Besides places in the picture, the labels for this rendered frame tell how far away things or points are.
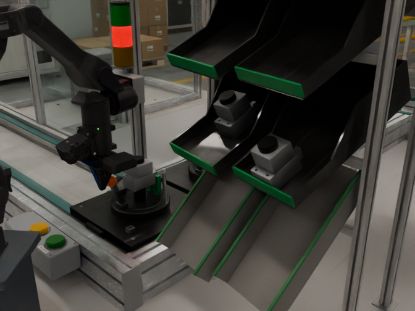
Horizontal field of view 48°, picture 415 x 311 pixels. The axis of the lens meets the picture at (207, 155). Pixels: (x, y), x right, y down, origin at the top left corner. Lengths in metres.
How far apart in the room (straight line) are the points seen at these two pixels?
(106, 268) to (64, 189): 0.45
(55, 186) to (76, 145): 0.48
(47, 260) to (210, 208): 0.35
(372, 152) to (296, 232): 0.19
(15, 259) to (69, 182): 0.60
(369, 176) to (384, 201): 0.72
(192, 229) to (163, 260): 0.12
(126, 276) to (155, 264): 0.08
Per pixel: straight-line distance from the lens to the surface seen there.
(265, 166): 0.69
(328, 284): 1.09
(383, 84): 0.69
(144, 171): 1.07
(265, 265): 0.82
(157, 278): 1.01
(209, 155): 0.80
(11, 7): 0.85
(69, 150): 0.94
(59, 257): 1.02
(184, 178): 1.25
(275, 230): 0.83
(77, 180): 1.41
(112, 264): 0.96
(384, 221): 1.35
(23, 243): 0.88
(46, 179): 1.45
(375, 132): 0.71
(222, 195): 0.91
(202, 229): 0.90
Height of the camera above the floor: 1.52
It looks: 23 degrees down
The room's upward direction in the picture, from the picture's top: straight up
